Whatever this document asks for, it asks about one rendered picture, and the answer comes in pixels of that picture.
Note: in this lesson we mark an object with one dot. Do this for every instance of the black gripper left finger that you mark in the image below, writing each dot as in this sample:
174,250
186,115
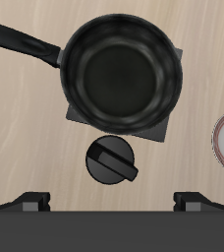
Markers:
32,201

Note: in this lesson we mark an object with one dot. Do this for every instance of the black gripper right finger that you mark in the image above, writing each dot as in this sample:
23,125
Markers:
191,201

